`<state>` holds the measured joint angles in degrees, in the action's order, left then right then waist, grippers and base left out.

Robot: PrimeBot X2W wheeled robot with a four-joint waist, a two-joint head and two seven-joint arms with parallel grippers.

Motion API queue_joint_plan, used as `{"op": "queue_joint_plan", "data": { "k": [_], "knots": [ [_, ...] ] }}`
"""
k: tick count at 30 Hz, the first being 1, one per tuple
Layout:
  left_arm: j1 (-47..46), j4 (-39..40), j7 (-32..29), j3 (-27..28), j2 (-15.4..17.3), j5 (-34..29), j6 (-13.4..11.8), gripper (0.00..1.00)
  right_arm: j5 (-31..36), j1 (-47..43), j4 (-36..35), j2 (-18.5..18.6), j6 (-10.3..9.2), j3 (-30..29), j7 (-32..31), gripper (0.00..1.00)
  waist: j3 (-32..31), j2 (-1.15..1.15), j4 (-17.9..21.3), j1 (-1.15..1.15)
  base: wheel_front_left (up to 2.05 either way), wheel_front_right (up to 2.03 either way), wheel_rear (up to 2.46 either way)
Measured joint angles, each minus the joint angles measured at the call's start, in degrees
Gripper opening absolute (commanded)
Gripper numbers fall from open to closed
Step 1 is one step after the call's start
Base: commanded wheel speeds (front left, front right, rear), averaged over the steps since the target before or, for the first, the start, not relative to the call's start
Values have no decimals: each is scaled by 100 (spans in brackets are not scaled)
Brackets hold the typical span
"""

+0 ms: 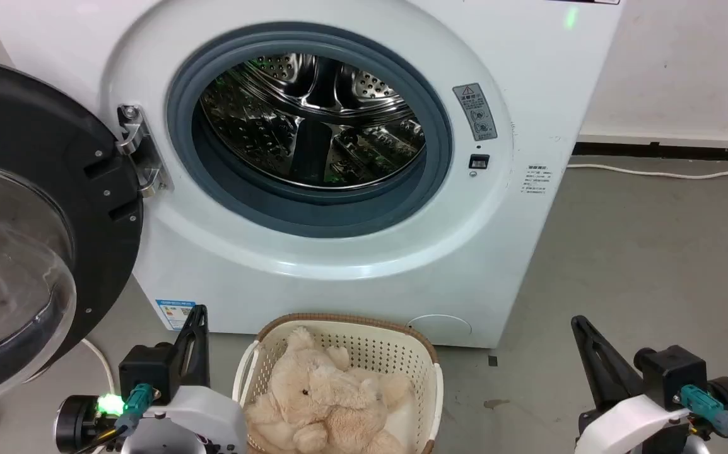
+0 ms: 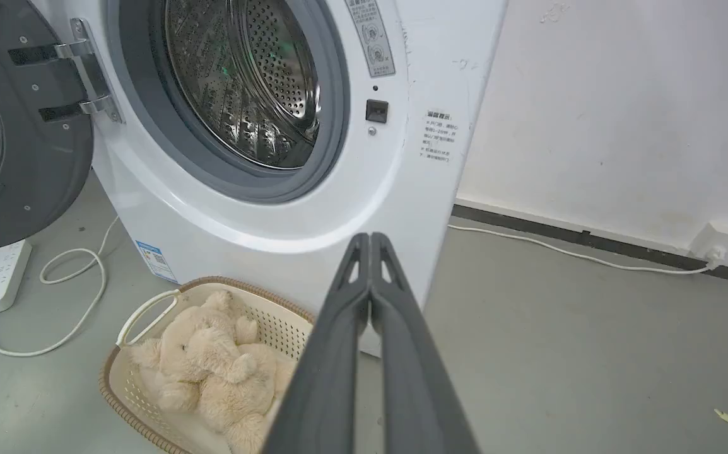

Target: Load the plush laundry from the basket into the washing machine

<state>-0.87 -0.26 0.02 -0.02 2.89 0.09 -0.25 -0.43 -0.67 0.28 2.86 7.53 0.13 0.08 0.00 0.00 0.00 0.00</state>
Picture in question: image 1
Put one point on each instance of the round white filter cover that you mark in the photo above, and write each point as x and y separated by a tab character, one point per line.
440	329

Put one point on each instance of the black wall baseboard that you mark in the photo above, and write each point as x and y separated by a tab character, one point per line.
667	152

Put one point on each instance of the black round glass washer door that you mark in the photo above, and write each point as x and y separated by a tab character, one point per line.
36	113

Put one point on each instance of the blue energy label sticker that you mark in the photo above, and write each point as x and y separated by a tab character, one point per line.
173	313

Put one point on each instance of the right black wrist camera box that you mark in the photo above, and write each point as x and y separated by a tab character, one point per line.
673	372

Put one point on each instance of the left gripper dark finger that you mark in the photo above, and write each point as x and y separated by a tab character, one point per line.
201	353

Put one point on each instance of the white front-load washing machine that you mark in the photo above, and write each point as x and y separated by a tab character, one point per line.
528	252

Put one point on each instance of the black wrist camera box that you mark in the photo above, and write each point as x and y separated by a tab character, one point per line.
673	372
146	372

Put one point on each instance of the left black wrist camera box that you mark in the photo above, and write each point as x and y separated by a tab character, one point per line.
146	372

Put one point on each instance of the stainless steel washer drum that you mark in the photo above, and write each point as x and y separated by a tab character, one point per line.
313	126

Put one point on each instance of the metal door hinge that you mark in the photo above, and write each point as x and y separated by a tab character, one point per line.
143	151

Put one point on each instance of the small printed text label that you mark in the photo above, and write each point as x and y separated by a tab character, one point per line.
538	180

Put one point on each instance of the cream plastic laundry basket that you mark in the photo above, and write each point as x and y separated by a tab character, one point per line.
364	343

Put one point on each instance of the grey warning sticker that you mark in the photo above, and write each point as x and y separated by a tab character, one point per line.
475	112

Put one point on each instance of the black door latch slot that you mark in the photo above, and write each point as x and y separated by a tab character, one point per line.
479	162

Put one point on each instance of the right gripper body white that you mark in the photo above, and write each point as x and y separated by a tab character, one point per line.
629	422

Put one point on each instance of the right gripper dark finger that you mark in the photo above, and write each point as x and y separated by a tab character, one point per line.
607	369

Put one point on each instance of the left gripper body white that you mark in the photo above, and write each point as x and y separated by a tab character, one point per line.
206	422

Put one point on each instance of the grey rubber door gasket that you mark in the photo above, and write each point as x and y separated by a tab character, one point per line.
313	214

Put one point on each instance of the beige plush teddy bear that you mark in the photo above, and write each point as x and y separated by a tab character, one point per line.
326	403

